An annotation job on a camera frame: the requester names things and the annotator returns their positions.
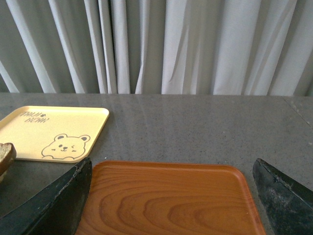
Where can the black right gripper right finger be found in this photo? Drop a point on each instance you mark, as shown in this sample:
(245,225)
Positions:
(288,204)

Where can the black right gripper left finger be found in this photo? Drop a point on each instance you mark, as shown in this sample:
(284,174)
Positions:
(56,209)

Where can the bread slice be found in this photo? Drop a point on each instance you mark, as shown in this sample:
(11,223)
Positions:
(7,156)

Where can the brown wooden tray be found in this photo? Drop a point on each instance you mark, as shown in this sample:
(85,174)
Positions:
(140,198)

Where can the yellow bear tray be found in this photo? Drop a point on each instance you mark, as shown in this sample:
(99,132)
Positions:
(53,134)

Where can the grey white curtain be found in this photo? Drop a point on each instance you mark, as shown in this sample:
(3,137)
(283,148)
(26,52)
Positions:
(220,47)

